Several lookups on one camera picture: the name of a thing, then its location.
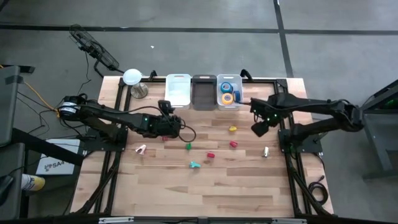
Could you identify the dark blue tape roll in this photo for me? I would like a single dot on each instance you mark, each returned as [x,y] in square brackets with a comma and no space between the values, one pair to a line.
[237,96]

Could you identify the silver metal bracket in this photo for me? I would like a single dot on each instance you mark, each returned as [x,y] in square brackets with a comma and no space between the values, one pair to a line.
[289,221]
[115,220]

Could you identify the translucent white plastic bin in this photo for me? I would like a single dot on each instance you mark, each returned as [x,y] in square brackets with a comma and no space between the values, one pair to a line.
[239,82]

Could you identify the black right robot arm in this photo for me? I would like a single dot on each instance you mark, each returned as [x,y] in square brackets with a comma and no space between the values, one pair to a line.
[311,105]

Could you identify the dark grey plastic bin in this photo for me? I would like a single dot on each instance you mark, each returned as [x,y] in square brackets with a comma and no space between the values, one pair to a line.
[204,93]

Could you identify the grey cabinet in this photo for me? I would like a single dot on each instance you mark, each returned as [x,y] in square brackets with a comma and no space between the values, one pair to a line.
[15,161]
[7,105]

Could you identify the teal staple remover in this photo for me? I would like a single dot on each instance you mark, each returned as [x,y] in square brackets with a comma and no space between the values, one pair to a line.
[195,165]

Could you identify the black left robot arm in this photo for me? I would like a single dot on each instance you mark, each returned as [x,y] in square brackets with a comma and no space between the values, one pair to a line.
[118,116]

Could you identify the yellow mini stapler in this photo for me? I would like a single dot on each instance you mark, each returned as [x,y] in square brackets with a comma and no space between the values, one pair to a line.
[232,128]

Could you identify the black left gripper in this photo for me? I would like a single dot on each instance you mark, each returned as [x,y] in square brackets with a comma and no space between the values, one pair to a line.
[169,126]

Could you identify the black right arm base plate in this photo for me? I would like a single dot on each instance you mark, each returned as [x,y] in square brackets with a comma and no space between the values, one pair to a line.
[311,146]

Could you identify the yellow tape roll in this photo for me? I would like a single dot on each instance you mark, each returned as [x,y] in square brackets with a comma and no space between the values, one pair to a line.
[223,99]

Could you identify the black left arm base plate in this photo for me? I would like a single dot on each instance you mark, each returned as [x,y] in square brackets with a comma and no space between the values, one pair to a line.
[119,146]

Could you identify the black aluminium table frame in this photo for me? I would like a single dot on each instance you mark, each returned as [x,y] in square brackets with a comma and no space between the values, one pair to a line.
[264,81]

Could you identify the white printed box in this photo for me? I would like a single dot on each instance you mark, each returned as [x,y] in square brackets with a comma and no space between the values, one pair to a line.
[65,168]

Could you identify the black clamp knob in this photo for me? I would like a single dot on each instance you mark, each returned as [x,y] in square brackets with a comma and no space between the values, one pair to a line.
[245,73]
[152,74]

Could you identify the pink staple remover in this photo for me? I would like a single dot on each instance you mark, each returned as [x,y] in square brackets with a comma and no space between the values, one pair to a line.
[140,150]

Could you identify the green mini stapler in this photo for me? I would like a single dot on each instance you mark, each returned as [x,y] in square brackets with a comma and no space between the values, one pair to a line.
[188,146]

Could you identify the light blue tape roll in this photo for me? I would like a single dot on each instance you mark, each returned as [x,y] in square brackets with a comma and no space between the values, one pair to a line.
[222,87]

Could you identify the black metal stand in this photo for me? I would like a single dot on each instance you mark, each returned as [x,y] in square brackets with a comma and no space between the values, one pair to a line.
[388,92]

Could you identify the yellow white bottle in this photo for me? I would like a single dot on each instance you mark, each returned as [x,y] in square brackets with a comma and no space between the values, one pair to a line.
[32,183]

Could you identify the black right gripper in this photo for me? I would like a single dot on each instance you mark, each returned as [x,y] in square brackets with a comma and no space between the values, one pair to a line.
[264,110]

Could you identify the black diagonal beam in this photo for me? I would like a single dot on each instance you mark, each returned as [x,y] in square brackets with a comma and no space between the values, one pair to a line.
[46,146]

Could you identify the white staple remover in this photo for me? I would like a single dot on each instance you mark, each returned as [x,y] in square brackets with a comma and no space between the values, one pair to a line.
[265,152]

